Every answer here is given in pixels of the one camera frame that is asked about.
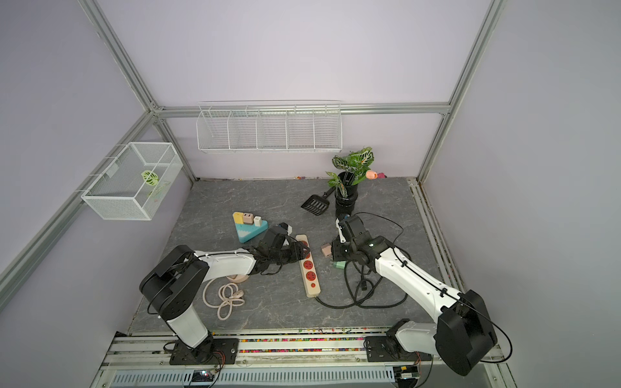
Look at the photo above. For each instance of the white mesh wall basket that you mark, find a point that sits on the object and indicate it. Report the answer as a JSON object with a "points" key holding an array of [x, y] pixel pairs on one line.
{"points": [[119, 192]]}

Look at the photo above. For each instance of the white wire wall shelf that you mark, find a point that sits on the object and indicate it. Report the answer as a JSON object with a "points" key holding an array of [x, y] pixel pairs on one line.
{"points": [[281, 126]]}

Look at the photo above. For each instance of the beige power strip red sockets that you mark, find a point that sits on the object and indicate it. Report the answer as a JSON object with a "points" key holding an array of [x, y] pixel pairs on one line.
{"points": [[307, 265]]}

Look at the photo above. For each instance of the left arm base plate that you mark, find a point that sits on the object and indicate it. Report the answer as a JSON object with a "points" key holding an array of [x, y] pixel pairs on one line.
{"points": [[218, 351]]}

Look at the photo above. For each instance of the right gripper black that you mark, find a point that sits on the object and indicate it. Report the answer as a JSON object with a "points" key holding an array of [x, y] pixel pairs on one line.
{"points": [[335, 250]]}

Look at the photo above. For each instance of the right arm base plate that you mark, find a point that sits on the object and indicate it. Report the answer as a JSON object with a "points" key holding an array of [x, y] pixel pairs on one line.
{"points": [[385, 349]]}

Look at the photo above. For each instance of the round pink power socket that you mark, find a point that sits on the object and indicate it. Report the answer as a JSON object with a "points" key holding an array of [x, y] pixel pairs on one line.
{"points": [[237, 279]]}

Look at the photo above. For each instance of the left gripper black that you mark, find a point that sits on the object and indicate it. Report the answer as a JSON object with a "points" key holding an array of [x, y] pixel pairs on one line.
{"points": [[297, 254]]}

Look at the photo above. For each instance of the pink USB charger plug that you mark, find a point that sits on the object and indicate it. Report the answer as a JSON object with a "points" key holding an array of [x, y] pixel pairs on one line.
{"points": [[327, 250]]}

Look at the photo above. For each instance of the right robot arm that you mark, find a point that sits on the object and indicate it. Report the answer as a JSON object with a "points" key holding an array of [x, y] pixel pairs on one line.
{"points": [[461, 334]]}

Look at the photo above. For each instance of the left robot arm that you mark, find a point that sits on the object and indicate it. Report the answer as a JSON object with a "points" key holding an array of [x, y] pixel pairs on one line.
{"points": [[170, 288]]}

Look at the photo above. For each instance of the green artificial plant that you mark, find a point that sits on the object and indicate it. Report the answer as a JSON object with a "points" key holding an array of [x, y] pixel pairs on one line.
{"points": [[355, 166]]}

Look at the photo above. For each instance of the teal triangular power socket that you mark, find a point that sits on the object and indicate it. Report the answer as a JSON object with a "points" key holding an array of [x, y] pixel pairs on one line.
{"points": [[248, 226]]}

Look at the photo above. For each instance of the black litter scoop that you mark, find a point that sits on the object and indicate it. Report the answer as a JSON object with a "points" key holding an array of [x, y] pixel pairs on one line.
{"points": [[318, 205]]}

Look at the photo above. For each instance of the pink artificial tulip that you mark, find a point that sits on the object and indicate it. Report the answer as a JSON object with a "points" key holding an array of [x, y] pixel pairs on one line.
{"points": [[371, 174]]}

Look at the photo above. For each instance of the green leaf in basket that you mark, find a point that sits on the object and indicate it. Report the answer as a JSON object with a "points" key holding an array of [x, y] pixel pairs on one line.
{"points": [[150, 178]]}

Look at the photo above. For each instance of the black plant pot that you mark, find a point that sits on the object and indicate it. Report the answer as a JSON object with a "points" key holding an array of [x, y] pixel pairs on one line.
{"points": [[346, 201]]}

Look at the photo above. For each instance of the green USB charger plug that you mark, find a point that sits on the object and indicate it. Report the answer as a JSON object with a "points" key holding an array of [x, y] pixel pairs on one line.
{"points": [[339, 265]]}

